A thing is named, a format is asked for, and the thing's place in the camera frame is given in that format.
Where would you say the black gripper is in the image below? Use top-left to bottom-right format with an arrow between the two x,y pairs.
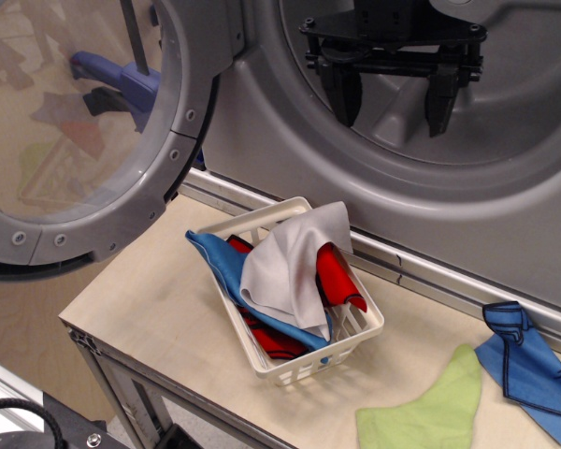
299,1 -> 487,138

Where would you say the small red cloth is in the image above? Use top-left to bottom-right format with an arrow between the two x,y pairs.
315,242 -> 367,312

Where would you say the grey cloth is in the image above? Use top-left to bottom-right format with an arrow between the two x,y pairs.
239,202 -> 352,342

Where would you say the plain blue cloth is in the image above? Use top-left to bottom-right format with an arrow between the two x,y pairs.
185,230 -> 330,352

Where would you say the white plastic laundry basket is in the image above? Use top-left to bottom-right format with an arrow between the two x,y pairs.
195,197 -> 384,385

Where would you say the grey toy washing machine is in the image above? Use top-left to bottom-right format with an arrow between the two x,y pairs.
204,1 -> 561,310

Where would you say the grey round machine door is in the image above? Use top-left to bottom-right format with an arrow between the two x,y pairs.
0,1 -> 244,282

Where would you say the red shirt with black trim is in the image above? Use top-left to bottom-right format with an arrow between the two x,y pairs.
226,236 -> 309,360

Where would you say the blue shirt with black outline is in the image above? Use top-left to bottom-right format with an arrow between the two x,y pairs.
475,301 -> 561,445

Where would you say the light green cloth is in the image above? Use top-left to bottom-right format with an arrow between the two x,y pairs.
355,344 -> 482,448

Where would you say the aluminium table frame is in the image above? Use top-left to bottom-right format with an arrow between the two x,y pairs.
0,167 -> 561,449

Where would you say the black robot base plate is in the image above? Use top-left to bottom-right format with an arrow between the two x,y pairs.
0,391 -> 108,449

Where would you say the black braided cable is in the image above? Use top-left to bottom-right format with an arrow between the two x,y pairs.
0,398 -> 65,449

